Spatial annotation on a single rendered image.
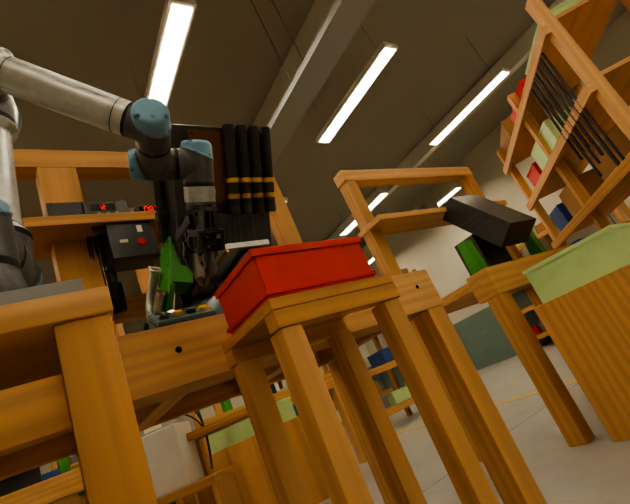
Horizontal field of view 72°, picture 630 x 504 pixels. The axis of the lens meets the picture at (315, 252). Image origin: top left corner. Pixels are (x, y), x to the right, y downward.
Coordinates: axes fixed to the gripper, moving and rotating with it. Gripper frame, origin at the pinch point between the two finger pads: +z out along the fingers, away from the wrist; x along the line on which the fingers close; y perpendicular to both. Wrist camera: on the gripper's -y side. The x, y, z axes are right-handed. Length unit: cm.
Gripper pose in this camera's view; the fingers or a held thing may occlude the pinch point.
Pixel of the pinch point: (202, 281)
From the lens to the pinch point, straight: 116.4
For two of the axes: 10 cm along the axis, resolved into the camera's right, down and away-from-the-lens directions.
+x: 7.8, -1.1, 6.2
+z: 0.3, 9.9, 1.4
